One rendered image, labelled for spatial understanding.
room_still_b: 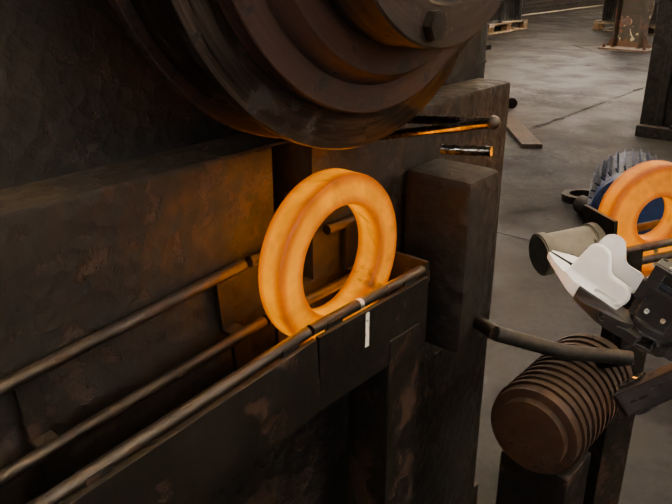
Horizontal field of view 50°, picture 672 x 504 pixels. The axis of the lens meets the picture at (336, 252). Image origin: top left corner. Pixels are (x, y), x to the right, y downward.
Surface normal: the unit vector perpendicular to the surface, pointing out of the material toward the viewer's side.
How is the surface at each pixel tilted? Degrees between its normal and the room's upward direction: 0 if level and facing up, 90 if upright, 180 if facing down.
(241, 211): 90
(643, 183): 90
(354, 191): 90
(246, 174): 90
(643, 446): 0
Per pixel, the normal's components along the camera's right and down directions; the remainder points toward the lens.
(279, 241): -0.58, -0.21
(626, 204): 0.25, 0.37
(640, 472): 0.00, -0.92
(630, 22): -0.65, 0.29
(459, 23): 0.76, 0.25
